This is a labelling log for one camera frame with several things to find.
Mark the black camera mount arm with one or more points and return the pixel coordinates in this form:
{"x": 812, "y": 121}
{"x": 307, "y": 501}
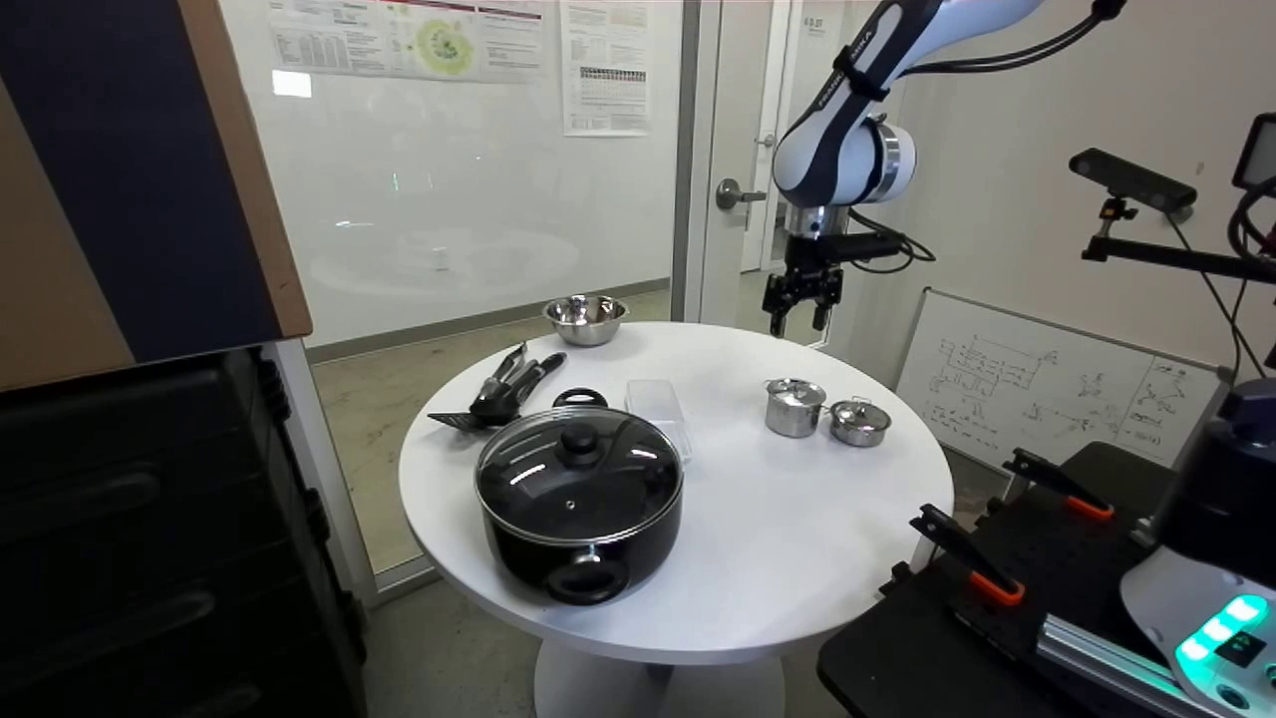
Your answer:
{"x": 1170, "y": 254}

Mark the small silver pot without lid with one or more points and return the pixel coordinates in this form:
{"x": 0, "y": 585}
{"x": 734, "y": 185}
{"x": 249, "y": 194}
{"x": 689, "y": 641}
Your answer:
{"x": 859, "y": 425}

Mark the white door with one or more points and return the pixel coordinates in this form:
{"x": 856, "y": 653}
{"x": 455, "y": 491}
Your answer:
{"x": 739, "y": 105}

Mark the black bar-shaped camera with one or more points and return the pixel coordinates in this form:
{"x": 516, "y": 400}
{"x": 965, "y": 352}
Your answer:
{"x": 1133, "y": 179}

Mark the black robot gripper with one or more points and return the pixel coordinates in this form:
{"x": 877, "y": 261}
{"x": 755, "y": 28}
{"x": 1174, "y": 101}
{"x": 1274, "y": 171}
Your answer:
{"x": 808, "y": 274}

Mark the wide poster with green circle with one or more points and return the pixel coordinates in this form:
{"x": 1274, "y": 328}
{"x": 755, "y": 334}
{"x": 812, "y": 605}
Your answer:
{"x": 400, "y": 41}

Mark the black plastic serving spoon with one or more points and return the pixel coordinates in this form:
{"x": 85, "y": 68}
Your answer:
{"x": 520, "y": 372}

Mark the brown and blue cardboard panel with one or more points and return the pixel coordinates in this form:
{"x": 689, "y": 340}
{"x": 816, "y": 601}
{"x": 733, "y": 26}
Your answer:
{"x": 134, "y": 171}

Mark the black workbench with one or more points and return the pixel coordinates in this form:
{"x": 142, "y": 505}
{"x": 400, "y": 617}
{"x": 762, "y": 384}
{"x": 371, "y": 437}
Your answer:
{"x": 919, "y": 658}

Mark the silver metal bowl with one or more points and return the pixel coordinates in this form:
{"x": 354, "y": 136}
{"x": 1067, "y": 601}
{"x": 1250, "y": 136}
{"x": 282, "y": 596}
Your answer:
{"x": 582, "y": 322}

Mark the white controller with green light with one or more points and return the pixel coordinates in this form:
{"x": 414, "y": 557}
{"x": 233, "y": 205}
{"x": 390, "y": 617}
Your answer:
{"x": 1199, "y": 620}

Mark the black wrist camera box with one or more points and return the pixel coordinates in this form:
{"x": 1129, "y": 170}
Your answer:
{"x": 869, "y": 246}

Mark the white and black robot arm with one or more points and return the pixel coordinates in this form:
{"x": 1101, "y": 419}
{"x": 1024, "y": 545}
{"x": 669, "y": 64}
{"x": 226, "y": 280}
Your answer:
{"x": 849, "y": 146}

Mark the glass lid with black knob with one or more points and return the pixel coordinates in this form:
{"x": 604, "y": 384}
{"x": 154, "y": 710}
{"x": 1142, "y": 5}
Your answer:
{"x": 574, "y": 477}

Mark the aluminium rail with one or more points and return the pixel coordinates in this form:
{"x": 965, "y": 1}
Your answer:
{"x": 1101, "y": 665}

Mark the black plastic spatula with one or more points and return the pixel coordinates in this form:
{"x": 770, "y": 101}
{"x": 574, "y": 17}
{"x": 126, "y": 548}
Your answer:
{"x": 469, "y": 416}

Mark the whiteboard with drawings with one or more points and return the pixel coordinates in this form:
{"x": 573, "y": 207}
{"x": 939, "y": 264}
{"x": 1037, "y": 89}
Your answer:
{"x": 1052, "y": 384}

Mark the large black cooking pot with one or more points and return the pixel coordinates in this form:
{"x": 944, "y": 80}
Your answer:
{"x": 582, "y": 561}

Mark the white paper notice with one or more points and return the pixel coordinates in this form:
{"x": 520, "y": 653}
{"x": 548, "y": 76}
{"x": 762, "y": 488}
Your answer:
{"x": 609, "y": 64}

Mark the black monitor screen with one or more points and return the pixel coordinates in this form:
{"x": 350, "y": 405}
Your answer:
{"x": 1263, "y": 155}

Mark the black cabinet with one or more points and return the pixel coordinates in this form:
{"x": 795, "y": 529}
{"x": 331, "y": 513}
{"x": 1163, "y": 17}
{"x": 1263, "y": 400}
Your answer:
{"x": 144, "y": 561}

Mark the white table pedestal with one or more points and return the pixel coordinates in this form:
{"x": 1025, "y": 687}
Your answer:
{"x": 662, "y": 687}

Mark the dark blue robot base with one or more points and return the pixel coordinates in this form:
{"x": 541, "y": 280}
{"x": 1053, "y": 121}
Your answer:
{"x": 1238, "y": 479}

